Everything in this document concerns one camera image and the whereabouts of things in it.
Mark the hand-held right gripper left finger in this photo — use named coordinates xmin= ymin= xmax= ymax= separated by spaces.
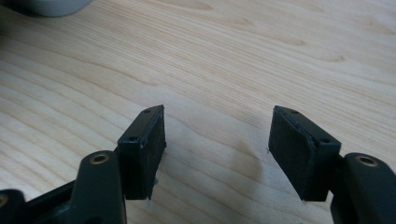
xmin=117 ymin=104 xmax=167 ymax=201

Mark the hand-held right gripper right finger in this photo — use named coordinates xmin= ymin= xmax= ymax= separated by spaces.
xmin=267 ymin=105 xmax=343 ymax=203

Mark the grey-white rounded container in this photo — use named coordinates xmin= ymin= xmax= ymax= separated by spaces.
xmin=6 ymin=0 xmax=94 ymax=18

